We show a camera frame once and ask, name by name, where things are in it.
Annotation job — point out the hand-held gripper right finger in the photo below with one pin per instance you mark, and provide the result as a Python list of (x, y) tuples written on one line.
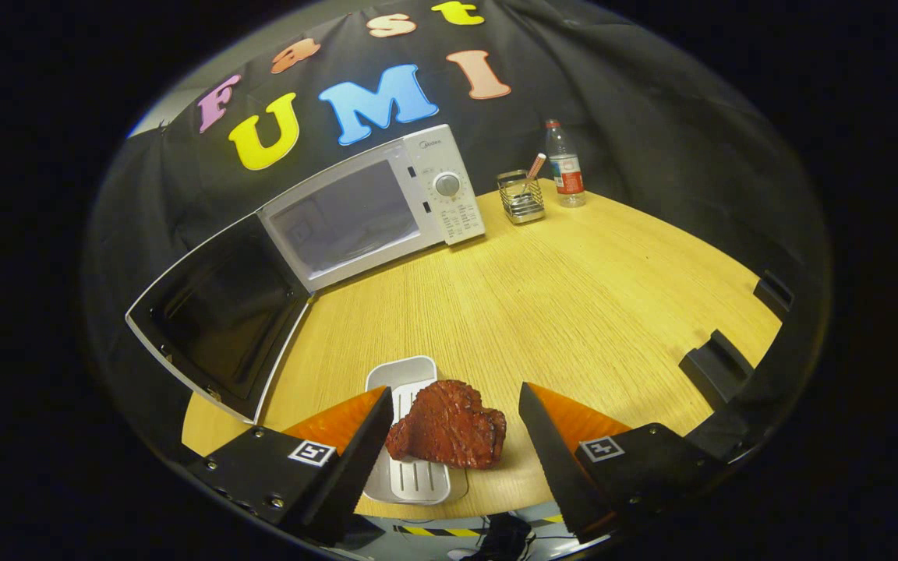
[(558, 467)]

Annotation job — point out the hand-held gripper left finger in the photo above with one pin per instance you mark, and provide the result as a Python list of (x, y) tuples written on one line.
[(355, 460)]

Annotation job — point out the red meat steak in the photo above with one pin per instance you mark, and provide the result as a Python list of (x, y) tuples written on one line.
[(449, 425)]

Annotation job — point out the white toaster oven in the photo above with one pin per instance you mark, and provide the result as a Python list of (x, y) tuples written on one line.
[(348, 218)]

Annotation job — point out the white plastic tray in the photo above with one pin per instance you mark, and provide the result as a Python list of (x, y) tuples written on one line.
[(418, 481)]

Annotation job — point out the dark floor object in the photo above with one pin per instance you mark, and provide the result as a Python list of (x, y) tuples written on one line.
[(507, 538)]

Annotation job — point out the yellow black striped floor tape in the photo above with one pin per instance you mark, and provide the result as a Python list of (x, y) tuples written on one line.
[(437, 531)]

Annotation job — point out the black table clamp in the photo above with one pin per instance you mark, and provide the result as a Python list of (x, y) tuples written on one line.
[(718, 370), (772, 296)]

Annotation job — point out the clear plastic water bottle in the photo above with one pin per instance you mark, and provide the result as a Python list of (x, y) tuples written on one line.
[(567, 175)]

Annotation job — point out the red checked straw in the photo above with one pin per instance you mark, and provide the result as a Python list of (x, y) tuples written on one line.
[(535, 166)]

